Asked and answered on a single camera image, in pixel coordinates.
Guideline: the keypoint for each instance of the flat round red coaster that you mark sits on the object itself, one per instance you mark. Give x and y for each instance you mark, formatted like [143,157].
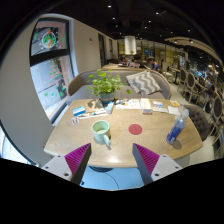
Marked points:
[135,129]

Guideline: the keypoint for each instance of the grey white chevron cushion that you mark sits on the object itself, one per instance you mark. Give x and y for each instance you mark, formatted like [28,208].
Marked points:
[144,82]

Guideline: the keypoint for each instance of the small yellow card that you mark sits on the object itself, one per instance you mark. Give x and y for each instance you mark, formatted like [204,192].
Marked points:
[174,103]

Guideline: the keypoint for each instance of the light green mug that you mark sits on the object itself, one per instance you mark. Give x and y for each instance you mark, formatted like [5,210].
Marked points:
[100,130]

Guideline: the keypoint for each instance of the clear bottle with blue label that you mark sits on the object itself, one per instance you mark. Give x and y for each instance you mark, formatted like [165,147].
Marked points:
[175,130]

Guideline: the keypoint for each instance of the pill blister pack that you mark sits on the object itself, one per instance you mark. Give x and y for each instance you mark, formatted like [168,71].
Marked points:
[75,121]

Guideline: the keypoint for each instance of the small blue white card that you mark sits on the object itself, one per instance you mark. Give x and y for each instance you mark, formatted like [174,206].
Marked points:
[157,103]

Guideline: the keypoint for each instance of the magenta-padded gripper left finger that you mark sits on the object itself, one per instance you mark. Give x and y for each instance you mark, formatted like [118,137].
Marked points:
[77,159]

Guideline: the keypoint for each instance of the group of round-backed chairs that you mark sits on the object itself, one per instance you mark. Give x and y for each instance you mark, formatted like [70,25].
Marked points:
[216,106]

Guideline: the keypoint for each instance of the white and orange box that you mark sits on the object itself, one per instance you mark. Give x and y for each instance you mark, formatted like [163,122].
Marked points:
[146,106]

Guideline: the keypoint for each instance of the printed white paper sheets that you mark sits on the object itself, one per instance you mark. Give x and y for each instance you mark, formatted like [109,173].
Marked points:
[130,104]

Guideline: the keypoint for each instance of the light blue carton box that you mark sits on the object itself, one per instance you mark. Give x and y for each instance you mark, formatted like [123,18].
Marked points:
[109,107]

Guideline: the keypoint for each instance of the person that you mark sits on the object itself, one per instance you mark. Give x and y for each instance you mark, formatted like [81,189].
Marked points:
[152,64]
[136,61]
[123,61]

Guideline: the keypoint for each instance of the green potted plant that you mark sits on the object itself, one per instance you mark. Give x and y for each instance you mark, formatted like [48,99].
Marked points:
[106,85]

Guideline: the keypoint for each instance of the flat white leaflet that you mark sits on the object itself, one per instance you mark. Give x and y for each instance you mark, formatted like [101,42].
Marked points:
[160,109]

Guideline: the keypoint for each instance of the small blue and white box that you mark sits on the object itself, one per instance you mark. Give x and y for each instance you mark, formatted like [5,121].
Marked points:
[79,111]

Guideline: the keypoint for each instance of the white toothpaste tube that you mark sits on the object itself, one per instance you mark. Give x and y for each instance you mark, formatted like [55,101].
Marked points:
[93,114]

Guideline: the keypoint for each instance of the white paper napkin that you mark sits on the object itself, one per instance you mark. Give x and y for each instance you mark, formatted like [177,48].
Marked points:
[173,110]

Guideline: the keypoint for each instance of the grey tufted chair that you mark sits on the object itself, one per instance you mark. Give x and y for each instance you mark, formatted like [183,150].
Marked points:
[199,121]

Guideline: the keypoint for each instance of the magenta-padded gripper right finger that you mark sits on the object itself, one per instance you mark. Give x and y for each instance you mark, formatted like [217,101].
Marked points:
[146,159]

